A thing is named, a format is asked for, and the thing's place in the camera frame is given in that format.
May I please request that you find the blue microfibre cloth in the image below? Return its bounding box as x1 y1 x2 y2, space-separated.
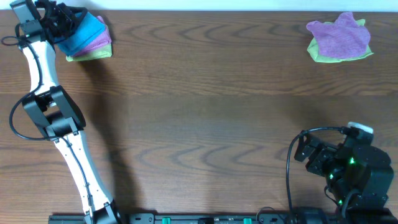
57 12 106 56

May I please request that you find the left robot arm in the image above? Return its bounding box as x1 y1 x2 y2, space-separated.
10 0 128 223

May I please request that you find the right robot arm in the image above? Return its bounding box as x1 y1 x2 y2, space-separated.
294 130 397 223

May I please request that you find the folded purple cloth left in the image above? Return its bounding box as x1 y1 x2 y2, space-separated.
73 16 111 57

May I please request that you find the folded green cloth left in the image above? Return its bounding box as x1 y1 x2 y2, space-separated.
66 44 113 62

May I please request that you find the crumpled green cloth right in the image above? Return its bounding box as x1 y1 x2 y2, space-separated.
306 19 374 64

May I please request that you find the crumpled purple cloth right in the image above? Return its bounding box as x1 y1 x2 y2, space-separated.
305 11 371 60

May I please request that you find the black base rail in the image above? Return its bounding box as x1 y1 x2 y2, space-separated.
48 213 397 224

